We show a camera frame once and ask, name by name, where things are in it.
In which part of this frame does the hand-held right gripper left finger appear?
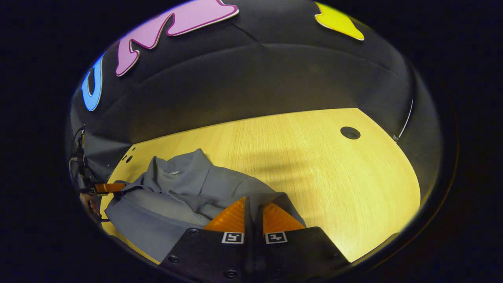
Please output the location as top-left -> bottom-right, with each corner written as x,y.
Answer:
159,197 -> 254,283

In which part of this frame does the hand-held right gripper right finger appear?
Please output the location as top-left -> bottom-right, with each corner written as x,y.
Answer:
255,202 -> 350,283

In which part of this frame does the grey long-sleeved shirt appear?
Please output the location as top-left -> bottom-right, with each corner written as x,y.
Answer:
104,148 -> 307,263

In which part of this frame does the black backdrop cloth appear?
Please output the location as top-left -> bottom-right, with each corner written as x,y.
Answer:
67,0 -> 442,205

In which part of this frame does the thin white cord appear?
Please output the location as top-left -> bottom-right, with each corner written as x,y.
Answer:
396,97 -> 414,138

